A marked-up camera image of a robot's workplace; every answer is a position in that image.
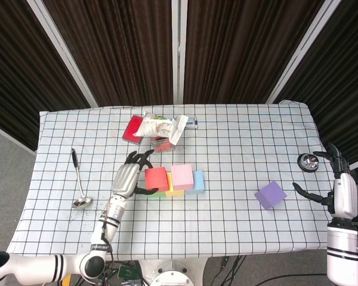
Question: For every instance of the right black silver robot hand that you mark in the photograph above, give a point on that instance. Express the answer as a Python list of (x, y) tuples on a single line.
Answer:
[(344, 196)]

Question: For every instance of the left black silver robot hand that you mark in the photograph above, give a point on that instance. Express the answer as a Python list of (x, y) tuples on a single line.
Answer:
[(126, 178)]

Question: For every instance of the red foam cube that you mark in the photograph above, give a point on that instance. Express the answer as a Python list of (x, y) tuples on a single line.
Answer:
[(155, 178)]

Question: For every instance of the green foam cube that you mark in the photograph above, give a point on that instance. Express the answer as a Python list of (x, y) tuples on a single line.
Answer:
[(156, 195)]

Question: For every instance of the yellow foam cube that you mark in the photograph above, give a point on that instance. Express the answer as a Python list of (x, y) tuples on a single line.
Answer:
[(174, 193)]

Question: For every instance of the pink foam cube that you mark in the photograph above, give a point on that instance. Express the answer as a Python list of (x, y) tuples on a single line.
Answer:
[(182, 176)]

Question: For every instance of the light blue foam cube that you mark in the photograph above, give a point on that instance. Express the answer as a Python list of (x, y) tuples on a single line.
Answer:
[(199, 181)]

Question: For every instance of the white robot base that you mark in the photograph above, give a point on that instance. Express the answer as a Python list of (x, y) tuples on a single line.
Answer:
[(173, 277)]

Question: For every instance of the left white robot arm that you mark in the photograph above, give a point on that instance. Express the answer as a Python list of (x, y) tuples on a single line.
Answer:
[(32, 266)]

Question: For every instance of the clear box red pieces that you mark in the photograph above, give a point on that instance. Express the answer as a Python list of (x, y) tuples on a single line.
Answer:
[(162, 146)]

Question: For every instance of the red ink pad case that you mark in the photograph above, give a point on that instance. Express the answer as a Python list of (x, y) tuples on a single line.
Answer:
[(131, 129)]

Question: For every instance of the small metal bowl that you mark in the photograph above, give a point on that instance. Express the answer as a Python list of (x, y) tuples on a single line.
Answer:
[(308, 162)]

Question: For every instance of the crumpled white snack bag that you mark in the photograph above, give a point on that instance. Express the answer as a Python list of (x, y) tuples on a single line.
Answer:
[(155, 128)]

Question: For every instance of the purple foam cube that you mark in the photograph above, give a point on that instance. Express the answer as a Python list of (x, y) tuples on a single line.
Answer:
[(270, 195)]

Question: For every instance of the blue white wrapped packet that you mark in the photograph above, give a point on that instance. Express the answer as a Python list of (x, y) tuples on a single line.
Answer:
[(193, 121)]

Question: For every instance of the green circuit board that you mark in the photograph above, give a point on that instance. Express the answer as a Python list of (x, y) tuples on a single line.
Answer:
[(126, 271)]

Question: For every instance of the dark brown partition panel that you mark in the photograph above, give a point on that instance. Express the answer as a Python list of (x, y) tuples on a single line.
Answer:
[(18, 74), (107, 44), (340, 89), (241, 44)]

